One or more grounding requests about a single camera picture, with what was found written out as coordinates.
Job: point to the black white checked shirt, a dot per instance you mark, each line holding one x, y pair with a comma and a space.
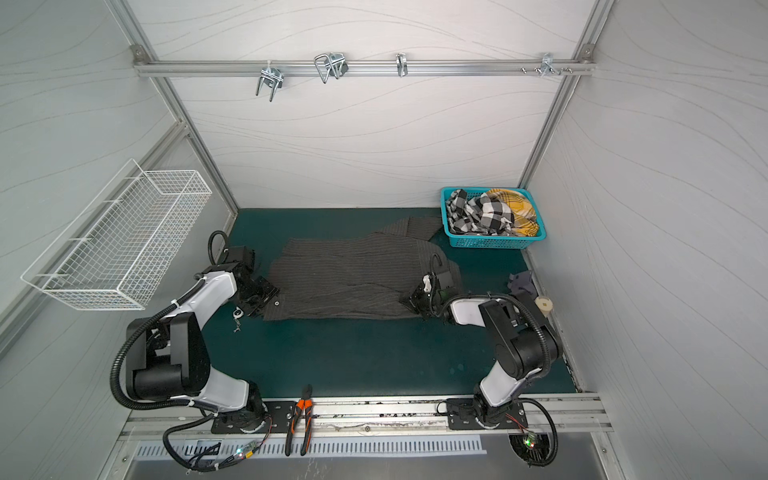
480, 215

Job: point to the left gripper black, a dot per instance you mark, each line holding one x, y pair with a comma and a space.
269, 291

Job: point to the metal ring clip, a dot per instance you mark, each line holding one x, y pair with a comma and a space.
401, 65

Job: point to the cream tape roll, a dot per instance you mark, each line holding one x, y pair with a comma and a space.
545, 305

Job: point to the aluminium crossbar rail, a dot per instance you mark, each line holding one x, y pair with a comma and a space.
357, 68

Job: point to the metal clamp hook left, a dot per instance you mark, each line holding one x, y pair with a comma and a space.
270, 80

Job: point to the grey pinstriped long sleeve shirt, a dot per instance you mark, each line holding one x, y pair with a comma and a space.
360, 278

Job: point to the white wire wall basket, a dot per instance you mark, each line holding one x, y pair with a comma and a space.
113, 255

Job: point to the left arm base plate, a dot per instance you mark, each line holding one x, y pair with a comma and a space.
276, 418

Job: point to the metal clamp hook middle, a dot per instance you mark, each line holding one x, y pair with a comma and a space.
331, 65

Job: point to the metal bracket hook right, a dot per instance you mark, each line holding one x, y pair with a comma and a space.
547, 68

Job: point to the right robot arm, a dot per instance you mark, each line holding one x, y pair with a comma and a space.
524, 347

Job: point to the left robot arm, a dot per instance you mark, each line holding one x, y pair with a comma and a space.
164, 361

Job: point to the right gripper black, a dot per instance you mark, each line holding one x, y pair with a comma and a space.
423, 297

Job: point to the small metal clip on table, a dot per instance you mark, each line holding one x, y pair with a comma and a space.
238, 314

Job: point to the orange black pliers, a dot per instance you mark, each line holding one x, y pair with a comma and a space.
302, 410

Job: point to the yellow patterned shirt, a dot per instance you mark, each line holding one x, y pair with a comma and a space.
523, 221

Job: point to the dark purple plastic object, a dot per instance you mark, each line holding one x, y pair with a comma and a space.
522, 283

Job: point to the teal plastic basket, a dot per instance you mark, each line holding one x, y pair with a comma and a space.
490, 242

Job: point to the metal clamp hook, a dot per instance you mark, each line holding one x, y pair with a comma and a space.
270, 80
331, 65

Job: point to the white slotted vent strip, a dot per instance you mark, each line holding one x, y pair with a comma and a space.
325, 447

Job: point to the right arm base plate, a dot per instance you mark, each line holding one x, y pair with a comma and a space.
475, 414

